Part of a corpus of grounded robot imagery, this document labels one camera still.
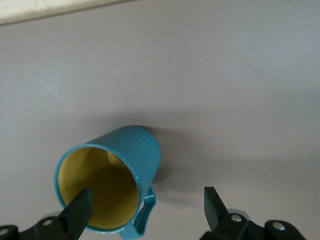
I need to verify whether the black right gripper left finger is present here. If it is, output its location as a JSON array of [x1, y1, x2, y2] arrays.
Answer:
[[0, 187, 94, 240]]

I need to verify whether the brown table cover mat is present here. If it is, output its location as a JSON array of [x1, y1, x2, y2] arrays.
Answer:
[[0, 0, 320, 240]]

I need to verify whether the teal cup yellow inside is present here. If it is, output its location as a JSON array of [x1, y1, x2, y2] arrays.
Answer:
[[54, 124, 164, 240]]

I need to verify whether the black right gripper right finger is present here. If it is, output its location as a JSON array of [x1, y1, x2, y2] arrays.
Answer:
[[203, 186, 307, 240]]

